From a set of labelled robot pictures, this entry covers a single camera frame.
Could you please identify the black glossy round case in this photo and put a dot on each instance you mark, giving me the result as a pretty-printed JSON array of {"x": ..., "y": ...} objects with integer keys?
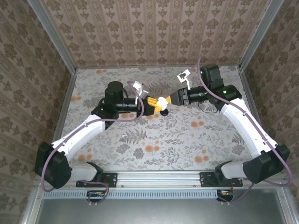
[{"x": 164, "y": 113}]

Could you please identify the white earbud charging case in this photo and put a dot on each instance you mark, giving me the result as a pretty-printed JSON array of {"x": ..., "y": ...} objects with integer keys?
[{"x": 162, "y": 101}]

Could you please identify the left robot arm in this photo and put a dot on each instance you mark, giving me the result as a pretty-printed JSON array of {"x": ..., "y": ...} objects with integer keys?
[{"x": 79, "y": 135}]

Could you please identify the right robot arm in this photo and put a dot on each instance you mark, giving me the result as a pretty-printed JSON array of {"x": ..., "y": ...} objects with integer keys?
[{"x": 247, "y": 126}]

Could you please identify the black connector box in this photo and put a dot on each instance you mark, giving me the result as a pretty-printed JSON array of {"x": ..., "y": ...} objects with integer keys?
[
  {"x": 97, "y": 194},
  {"x": 225, "y": 194}
]

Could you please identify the grey metal sheet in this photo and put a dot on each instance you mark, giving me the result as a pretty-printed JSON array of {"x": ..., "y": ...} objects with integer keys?
[{"x": 163, "y": 212}]

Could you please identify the aluminium table edge rail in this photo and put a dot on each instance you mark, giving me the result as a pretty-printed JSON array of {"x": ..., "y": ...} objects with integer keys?
[
  {"x": 65, "y": 105},
  {"x": 250, "y": 93}
]

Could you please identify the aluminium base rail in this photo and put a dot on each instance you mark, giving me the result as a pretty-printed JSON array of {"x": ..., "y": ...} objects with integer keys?
[{"x": 158, "y": 179}]

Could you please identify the aluminium frame post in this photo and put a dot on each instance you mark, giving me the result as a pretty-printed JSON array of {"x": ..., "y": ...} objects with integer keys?
[
  {"x": 259, "y": 32},
  {"x": 53, "y": 37}
]

